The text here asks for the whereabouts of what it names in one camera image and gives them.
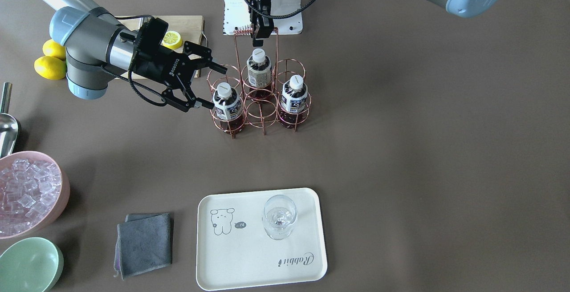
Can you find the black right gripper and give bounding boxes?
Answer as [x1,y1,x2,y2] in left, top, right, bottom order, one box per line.
[134,41,228,112]

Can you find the tea bottle white cap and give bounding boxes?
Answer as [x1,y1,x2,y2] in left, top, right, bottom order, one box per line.
[246,48,273,99]
[277,75,309,128]
[211,82,244,134]

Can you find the copper wire bottle basket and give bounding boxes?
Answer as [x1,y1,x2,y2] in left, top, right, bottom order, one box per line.
[206,26,312,138]

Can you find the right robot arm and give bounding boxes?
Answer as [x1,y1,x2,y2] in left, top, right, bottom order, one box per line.
[43,0,227,112]

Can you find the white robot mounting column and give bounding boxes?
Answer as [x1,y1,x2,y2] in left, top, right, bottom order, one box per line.
[222,0,304,39]

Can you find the half lemon slice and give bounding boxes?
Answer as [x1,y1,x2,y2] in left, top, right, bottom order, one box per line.
[161,30,183,50]

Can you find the bamboo cutting board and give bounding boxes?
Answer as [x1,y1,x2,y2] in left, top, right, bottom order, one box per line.
[119,15,208,79]

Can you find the clear wine glass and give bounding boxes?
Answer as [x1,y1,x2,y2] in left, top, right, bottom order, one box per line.
[262,195,297,240]

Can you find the yellow lemon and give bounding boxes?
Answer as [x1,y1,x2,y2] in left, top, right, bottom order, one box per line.
[41,39,66,61]
[34,56,67,80]

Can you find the cream rabbit tray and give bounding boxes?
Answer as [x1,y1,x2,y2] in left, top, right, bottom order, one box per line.
[196,188,328,291]

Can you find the grey folded cloth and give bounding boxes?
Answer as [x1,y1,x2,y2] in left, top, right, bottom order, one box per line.
[114,213,173,280]

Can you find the stainless steel ice scoop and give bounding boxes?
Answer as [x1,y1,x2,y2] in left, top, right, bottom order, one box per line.
[0,82,20,158]

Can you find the pink ribbed ice bowl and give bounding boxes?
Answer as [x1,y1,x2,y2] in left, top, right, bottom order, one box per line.
[0,151,70,239]

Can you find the mint green bowl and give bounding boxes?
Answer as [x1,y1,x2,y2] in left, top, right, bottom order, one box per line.
[0,237,65,292]

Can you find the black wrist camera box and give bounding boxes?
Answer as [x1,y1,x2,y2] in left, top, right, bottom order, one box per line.
[134,18,168,61]

